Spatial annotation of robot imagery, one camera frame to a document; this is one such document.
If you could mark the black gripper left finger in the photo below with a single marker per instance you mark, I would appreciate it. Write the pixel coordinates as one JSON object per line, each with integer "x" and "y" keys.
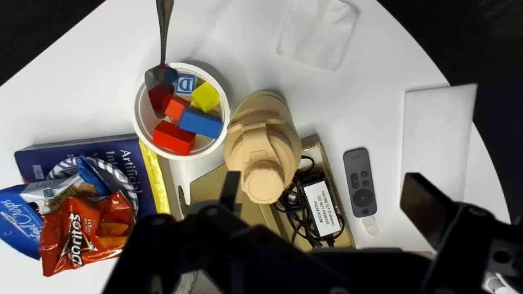
{"x": 230, "y": 190}

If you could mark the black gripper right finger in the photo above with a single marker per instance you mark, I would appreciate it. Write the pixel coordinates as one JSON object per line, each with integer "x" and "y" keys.
{"x": 428, "y": 209}

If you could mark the metal spoon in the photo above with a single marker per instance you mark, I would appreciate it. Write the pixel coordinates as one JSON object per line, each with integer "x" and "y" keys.
{"x": 164, "y": 26}

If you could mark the white bowl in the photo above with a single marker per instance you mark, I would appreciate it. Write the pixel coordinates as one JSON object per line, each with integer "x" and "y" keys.
{"x": 143, "y": 124}

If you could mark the open cardboard box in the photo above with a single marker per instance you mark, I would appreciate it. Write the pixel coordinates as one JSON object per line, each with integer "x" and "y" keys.
{"x": 210, "y": 188}

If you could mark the beige water bottle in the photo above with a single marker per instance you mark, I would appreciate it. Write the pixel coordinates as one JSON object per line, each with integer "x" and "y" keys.
{"x": 262, "y": 141}

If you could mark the blue brick block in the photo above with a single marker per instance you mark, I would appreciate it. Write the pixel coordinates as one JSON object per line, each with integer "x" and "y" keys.
{"x": 202, "y": 124}

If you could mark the grey remote control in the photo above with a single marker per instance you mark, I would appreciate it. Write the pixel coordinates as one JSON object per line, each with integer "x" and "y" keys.
{"x": 361, "y": 182}

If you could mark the red brick block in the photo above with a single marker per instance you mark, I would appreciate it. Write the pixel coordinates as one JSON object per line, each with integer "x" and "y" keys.
{"x": 174, "y": 138}

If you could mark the white cloth towel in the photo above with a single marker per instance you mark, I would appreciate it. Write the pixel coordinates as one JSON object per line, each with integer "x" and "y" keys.
{"x": 436, "y": 131}

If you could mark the black adapter with white label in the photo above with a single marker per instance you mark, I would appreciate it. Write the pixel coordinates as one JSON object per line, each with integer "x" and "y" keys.
{"x": 321, "y": 206}

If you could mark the yellow cube block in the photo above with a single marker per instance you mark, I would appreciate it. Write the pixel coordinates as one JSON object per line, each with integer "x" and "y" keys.
{"x": 205, "y": 97}

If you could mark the orange cube block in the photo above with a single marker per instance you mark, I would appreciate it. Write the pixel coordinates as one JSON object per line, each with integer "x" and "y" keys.
{"x": 176, "y": 108}

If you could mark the blue white letter block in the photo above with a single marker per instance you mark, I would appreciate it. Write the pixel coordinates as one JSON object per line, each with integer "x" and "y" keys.
{"x": 186, "y": 85}

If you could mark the blue yellow textbook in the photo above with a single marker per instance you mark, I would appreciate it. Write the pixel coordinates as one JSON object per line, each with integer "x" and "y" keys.
{"x": 120, "y": 157}

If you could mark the red translucent block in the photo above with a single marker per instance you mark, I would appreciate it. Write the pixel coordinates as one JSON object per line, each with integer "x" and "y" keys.
{"x": 159, "y": 100}

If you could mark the red Doritos bag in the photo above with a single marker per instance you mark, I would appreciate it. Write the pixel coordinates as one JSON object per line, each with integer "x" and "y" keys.
{"x": 83, "y": 234}

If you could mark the white folded napkin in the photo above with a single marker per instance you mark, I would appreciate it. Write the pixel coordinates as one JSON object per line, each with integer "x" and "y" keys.
{"x": 320, "y": 33}

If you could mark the blue chip bag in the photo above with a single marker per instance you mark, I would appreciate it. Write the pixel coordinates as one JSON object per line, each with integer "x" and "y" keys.
{"x": 19, "y": 222}

